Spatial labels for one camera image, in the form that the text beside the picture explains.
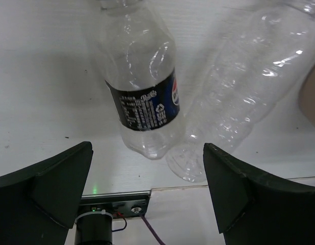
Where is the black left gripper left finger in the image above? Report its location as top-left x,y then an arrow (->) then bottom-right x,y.
0,141 -> 93,244

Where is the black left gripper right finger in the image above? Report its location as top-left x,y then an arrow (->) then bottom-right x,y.
203,143 -> 315,244

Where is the clear unlabelled plastic bottle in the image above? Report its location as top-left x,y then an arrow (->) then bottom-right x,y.
166,1 -> 315,182

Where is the small black label bottle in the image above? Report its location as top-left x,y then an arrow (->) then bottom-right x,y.
94,1 -> 184,160

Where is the tan round waste bin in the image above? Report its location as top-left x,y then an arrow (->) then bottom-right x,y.
299,64 -> 315,127

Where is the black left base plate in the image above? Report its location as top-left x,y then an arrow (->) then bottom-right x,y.
78,190 -> 151,219

